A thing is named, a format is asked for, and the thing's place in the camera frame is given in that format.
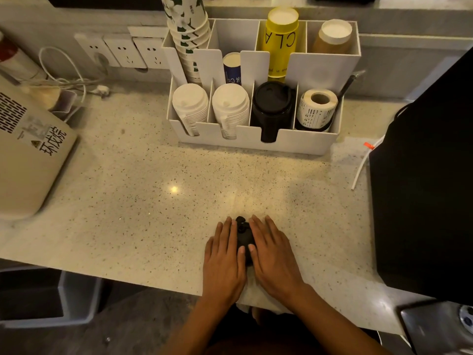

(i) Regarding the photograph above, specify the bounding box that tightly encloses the small black device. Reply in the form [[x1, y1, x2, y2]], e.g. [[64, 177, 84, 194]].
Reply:
[[235, 216, 256, 266]]

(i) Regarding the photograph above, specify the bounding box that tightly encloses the person's left hand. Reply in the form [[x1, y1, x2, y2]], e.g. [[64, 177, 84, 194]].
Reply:
[[202, 217, 248, 304]]

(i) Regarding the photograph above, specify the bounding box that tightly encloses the person's left forearm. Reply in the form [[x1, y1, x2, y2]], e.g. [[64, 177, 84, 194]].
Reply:
[[158, 295, 239, 355]]

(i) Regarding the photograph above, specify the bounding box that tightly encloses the roll of printed labels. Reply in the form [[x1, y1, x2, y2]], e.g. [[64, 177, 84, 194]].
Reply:
[[295, 89, 338, 133]]

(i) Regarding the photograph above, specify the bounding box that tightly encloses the stack of brown paper cups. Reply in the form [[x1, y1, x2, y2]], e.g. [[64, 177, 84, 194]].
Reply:
[[311, 19, 354, 55]]

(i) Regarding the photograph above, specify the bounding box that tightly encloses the beige machine with warning label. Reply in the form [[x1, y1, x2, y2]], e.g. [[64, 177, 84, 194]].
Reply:
[[0, 75, 79, 221]]

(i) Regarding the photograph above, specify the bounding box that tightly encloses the stack of blue paper cups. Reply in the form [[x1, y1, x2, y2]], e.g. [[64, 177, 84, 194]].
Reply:
[[223, 52, 242, 85]]

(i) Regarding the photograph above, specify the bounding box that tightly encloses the white cable with orange tag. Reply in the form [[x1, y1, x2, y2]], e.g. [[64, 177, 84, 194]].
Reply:
[[350, 135, 387, 191]]

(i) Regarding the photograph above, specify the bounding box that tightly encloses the white cloth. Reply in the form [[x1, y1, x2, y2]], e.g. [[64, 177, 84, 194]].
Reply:
[[236, 265, 293, 315]]

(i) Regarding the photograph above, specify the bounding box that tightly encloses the white cup and lid organizer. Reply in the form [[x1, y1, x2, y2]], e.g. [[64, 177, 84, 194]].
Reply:
[[161, 18, 362, 156]]

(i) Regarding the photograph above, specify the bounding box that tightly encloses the white power cable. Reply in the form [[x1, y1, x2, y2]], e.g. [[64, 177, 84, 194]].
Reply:
[[22, 46, 108, 120]]

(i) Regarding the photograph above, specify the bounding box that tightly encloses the red and white bottle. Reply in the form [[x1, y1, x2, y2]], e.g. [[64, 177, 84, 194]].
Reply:
[[0, 31, 48, 83]]

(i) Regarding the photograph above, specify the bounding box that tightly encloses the steel sink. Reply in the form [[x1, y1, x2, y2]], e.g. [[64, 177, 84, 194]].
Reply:
[[397, 299, 473, 355]]

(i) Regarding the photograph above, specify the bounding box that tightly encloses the person's dark clothing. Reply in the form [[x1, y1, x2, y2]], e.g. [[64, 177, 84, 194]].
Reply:
[[205, 305, 381, 355]]

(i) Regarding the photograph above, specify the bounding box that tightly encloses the person's right hand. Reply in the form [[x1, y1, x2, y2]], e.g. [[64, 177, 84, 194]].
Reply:
[[247, 214, 308, 304]]

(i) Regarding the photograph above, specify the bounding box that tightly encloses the stack of black cup lids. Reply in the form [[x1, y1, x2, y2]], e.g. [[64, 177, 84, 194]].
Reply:
[[251, 81, 296, 143]]

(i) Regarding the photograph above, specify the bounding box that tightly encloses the stack of green patterned cups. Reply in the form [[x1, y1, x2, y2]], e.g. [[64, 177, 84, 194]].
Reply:
[[160, 0, 212, 85]]

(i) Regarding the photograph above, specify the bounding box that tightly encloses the stack of white cup lids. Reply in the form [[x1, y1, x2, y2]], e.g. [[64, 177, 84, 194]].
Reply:
[[212, 83, 251, 140], [172, 83, 210, 137]]

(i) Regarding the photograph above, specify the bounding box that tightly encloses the black handled tool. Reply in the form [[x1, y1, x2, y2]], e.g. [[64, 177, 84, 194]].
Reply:
[[337, 69, 367, 104]]

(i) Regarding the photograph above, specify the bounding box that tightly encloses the white wall socket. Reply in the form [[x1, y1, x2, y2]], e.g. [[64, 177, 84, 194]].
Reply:
[[73, 32, 122, 68], [103, 34, 148, 70], [132, 37, 171, 70]]

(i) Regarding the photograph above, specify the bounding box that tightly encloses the black screen unit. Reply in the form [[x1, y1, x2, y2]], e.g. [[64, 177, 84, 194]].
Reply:
[[369, 46, 473, 307]]

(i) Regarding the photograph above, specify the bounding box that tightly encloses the person's right forearm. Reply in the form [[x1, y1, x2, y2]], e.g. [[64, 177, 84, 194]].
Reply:
[[285, 284, 393, 355]]

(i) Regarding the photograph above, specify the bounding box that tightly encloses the grey bin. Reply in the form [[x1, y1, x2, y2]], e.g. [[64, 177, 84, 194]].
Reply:
[[0, 266, 104, 329]]

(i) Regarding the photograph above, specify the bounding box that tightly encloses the small clear tray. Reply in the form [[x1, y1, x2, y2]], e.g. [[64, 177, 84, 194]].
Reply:
[[48, 89, 79, 122]]

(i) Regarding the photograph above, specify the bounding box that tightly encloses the stack of yellow paper cups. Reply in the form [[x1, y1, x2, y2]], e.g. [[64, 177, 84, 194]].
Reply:
[[262, 6, 300, 82]]

